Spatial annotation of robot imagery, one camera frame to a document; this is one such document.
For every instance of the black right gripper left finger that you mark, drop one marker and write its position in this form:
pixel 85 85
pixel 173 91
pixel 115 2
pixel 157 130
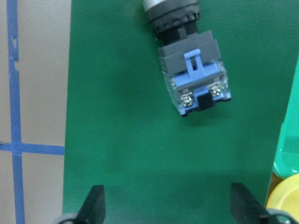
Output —
pixel 93 209

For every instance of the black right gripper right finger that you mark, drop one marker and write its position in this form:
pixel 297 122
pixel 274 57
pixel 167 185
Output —
pixel 245 208

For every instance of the yellow push button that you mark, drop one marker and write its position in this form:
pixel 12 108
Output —
pixel 191 62

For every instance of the yellow plastic tray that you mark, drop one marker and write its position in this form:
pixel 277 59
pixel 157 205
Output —
pixel 285 197

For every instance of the green plastic tray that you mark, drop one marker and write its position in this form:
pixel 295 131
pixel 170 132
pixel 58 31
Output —
pixel 286 161

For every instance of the green conveyor belt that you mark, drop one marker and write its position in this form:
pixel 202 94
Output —
pixel 123 132

